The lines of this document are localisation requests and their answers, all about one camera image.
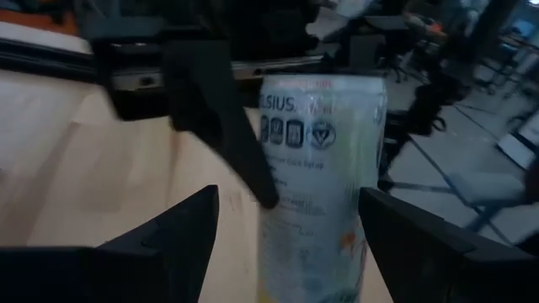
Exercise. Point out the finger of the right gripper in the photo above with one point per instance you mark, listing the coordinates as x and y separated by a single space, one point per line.
210 109

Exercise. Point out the white Celsius tropical can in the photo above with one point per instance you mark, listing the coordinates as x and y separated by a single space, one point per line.
320 177

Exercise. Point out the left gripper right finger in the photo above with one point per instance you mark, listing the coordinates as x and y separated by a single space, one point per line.
442 265

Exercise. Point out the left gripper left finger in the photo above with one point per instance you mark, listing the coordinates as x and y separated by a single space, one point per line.
105 273

